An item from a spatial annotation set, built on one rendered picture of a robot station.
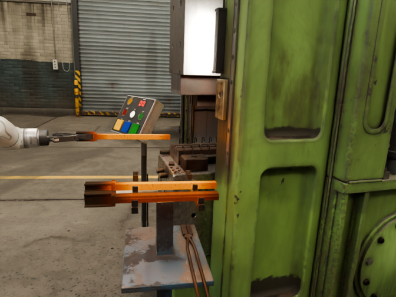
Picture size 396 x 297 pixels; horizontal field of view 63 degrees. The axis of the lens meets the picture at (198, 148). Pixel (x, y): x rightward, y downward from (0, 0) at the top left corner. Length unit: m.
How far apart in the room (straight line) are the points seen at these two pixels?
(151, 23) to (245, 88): 8.39
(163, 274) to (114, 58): 8.67
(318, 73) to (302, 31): 0.19
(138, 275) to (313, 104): 0.98
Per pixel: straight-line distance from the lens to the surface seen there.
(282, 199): 1.52
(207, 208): 1.61
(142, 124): 2.05
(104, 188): 1.17
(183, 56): 1.53
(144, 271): 1.18
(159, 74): 9.48
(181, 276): 1.15
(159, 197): 1.04
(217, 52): 1.42
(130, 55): 9.51
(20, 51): 10.19
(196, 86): 1.60
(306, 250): 1.66
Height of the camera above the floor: 1.39
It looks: 14 degrees down
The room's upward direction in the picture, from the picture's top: 2 degrees clockwise
